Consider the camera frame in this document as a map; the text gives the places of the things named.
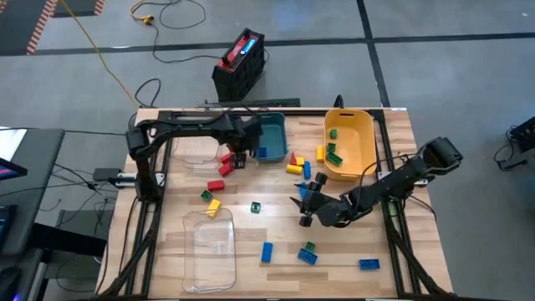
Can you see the small yellow square block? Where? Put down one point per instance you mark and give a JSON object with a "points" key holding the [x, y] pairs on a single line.
{"points": [[300, 161]]}

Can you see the clear plastic bin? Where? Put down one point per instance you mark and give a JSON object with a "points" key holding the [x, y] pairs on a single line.
{"points": [[196, 150], [209, 251]]}

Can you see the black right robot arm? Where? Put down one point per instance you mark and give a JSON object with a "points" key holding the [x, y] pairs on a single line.
{"points": [[397, 180]]}

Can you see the long green block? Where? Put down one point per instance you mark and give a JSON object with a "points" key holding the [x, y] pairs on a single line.
{"points": [[334, 159]]}

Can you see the dark tablet screen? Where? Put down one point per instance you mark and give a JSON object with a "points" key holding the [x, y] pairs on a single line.
{"points": [[5, 226]]}

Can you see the black desk foot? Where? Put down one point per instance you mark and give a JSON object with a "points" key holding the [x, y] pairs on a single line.
{"points": [[62, 240]]}

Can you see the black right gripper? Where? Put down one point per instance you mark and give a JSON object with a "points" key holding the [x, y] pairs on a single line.
{"points": [[334, 211]]}

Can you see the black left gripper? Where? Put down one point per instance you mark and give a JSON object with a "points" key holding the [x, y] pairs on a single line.
{"points": [[246, 134]]}

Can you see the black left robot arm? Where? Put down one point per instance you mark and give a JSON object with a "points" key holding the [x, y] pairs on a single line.
{"points": [[188, 125]]}

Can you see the yellow rectangular block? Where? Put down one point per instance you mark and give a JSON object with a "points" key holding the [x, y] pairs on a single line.
{"points": [[214, 207]]}

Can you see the long black bar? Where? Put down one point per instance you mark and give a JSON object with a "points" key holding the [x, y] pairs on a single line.
{"points": [[267, 102]]}

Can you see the black power adapter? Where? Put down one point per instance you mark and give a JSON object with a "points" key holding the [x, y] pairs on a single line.
{"points": [[106, 174]]}

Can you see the black aluminium rig frame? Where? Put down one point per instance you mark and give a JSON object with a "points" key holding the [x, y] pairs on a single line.
{"points": [[309, 112]]}

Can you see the striped edge floor mat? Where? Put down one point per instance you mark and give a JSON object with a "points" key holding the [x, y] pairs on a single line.
{"points": [[16, 25], [79, 6]]}

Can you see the black red power station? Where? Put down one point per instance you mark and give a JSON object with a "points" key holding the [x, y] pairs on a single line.
{"points": [[238, 79]]}

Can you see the grey desk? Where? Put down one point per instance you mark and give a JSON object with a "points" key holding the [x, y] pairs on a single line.
{"points": [[37, 188]]}

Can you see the small red block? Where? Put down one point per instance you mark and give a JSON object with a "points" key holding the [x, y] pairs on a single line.
{"points": [[293, 160]]}

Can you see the blue rectangular block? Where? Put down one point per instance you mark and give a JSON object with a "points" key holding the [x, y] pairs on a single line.
{"points": [[369, 264], [307, 256], [307, 170], [266, 252]]}

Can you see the dark monitor screen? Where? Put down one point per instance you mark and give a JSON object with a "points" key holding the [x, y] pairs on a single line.
{"points": [[10, 170]]}

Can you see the small blue square block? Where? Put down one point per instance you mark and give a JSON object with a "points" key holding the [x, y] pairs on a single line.
{"points": [[262, 152]]}

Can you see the small green square block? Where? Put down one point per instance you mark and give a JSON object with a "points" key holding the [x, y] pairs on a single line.
{"points": [[252, 205], [331, 147], [333, 134], [206, 195], [309, 246]]}

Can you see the teal plastic bin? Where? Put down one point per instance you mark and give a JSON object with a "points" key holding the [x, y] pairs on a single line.
{"points": [[273, 138]]}

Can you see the yellow plastic bin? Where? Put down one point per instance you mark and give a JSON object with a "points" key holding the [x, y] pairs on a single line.
{"points": [[355, 134]]}

